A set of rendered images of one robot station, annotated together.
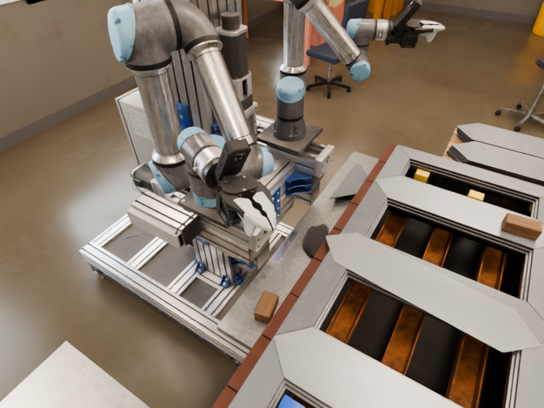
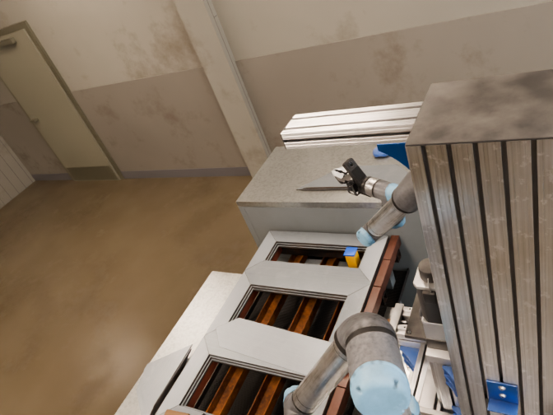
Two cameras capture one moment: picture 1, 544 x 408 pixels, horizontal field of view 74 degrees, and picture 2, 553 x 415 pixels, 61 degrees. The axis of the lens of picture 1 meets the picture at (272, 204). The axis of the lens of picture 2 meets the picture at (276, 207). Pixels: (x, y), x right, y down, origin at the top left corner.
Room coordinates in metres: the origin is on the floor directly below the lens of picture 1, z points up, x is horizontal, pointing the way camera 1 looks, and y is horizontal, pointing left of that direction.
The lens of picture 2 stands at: (2.13, -0.09, 2.50)
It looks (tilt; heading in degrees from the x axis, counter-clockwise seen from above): 33 degrees down; 186
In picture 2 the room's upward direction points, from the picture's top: 23 degrees counter-clockwise
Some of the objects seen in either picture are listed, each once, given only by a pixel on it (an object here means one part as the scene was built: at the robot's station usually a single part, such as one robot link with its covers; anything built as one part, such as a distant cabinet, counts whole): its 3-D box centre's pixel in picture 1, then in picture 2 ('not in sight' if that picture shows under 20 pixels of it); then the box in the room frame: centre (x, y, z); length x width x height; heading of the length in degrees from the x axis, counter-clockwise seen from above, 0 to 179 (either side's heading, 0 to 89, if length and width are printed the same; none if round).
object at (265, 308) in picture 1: (266, 307); not in sight; (0.72, 0.03, 0.70); 0.10 x 0.06 x 0.05; 159
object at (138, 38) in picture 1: (162, 111); not in sight; (0.91, 0.30, 1.41); 0.15 x 0.12 x 0.55; 121
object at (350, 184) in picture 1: (355, 183); not in sight; (1.44, -0.44, 0.70); 0.39 x 0.12 x 0.04; 148
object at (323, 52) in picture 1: (333, 48); not in sight; (4.01, -0.70, 0.46); 0.54 x 0.52 x 0.93; 65
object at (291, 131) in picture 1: (289, 122); not in sight; (1.40, -0.08, 1.09); 0.15 x 0.15 x 0.10
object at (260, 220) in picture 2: not in sight; (358, 269); (0.06, -0.02, 0.51); 1.30 x 0.04 x 1.01; 58
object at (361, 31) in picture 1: (361, 30); not in sight; (1.50, -0.36, 1.43); 0.11 x 0.08 x 0.09; 83
